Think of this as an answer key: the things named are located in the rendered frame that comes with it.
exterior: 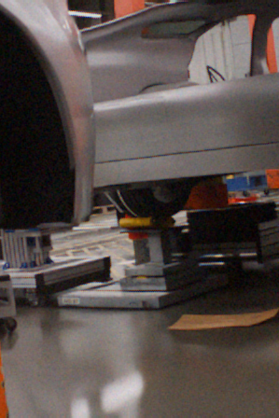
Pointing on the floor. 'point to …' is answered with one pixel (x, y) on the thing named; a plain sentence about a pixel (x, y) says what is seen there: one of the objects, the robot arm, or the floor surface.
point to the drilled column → (139, 253)
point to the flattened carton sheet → (222, 320)
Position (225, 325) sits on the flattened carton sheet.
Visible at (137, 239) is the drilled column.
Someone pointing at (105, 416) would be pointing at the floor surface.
